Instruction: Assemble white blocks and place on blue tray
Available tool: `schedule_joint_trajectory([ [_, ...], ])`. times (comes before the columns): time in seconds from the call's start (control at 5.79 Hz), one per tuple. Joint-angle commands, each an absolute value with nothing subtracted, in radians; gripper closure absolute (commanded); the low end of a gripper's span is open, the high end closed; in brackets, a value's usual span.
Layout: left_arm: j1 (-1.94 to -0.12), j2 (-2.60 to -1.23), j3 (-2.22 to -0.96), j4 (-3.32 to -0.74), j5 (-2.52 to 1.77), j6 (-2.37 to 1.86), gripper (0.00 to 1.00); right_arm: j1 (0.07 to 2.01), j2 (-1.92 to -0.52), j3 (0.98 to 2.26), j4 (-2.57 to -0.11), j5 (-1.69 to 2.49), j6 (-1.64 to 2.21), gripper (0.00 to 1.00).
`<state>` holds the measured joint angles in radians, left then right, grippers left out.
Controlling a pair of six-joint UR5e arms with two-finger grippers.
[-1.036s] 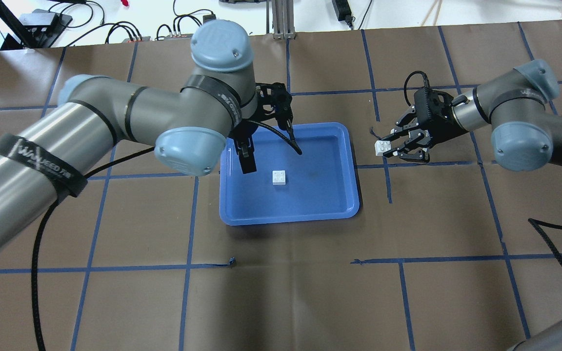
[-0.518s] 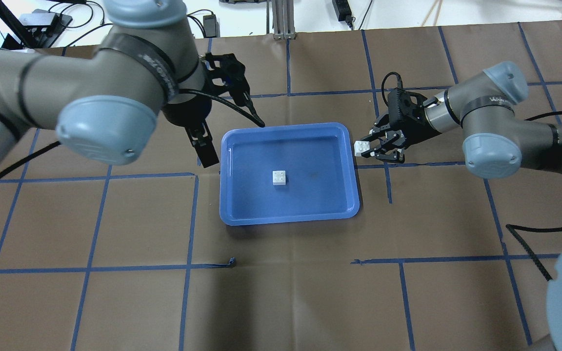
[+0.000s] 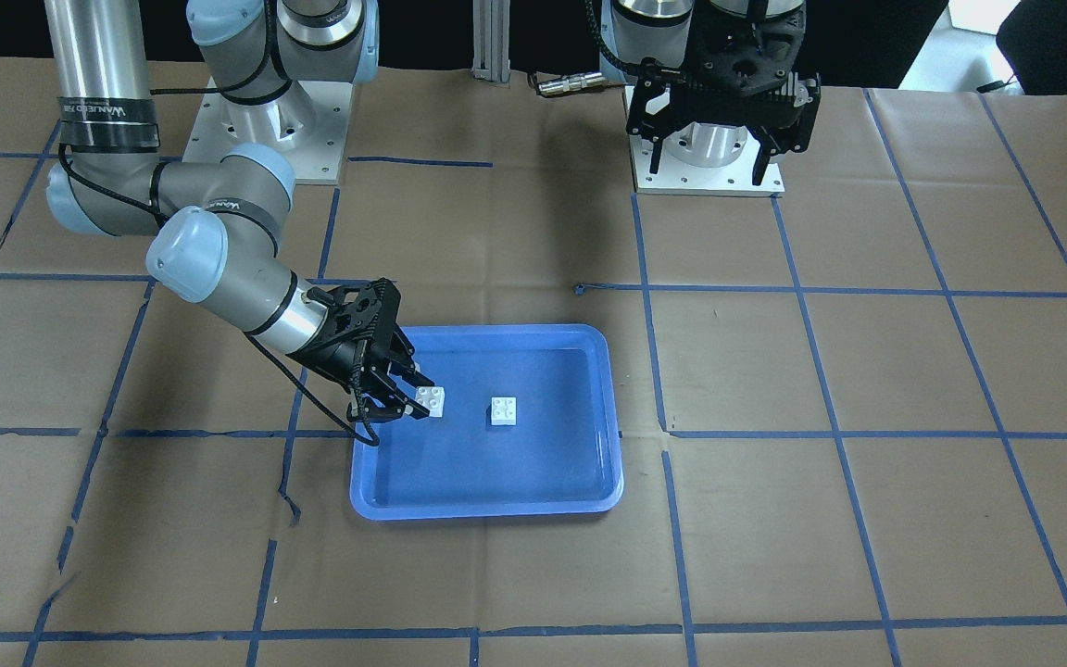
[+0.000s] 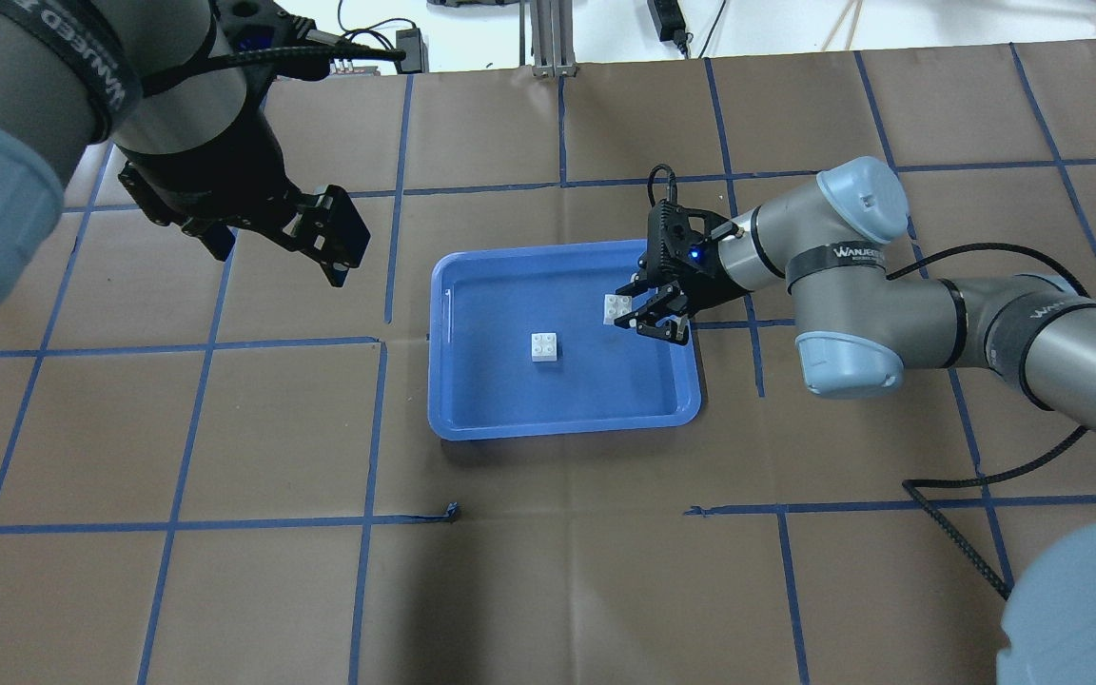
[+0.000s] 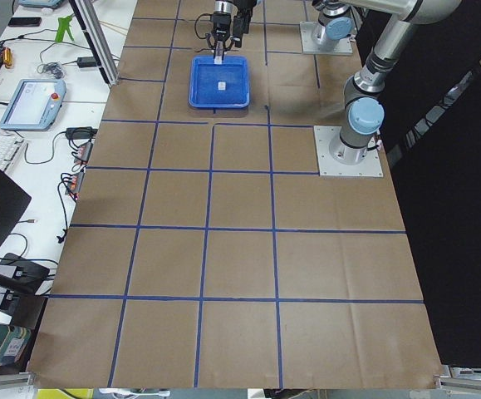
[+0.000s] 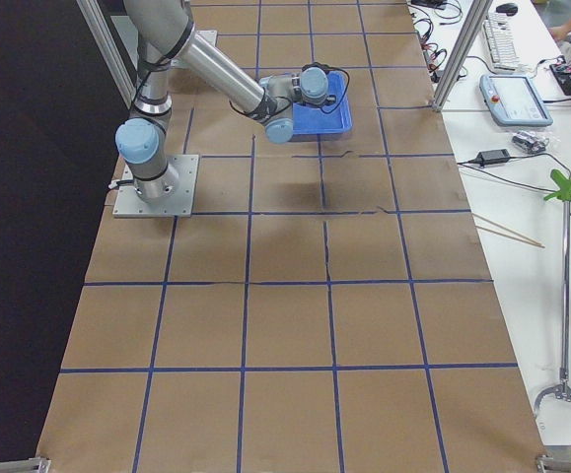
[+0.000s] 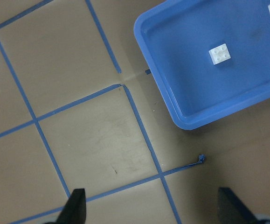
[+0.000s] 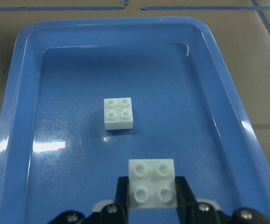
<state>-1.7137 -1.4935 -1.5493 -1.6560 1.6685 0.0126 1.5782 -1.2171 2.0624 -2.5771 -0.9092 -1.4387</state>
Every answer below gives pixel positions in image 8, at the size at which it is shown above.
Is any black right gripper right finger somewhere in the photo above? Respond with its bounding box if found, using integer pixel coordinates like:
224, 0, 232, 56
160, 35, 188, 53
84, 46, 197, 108
175, 176, 197, 224

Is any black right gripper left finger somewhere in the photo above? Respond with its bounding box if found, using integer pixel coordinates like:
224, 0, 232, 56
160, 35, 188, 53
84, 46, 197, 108
112, 176, 130, 224

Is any blue plastic tray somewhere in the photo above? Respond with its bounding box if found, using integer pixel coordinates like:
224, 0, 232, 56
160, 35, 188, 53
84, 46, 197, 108
0, 17, 270, 224

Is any white block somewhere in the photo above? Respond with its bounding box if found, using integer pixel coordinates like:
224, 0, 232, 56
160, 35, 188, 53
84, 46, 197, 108
104, 98, 133, 131
128, 159, 177, 209

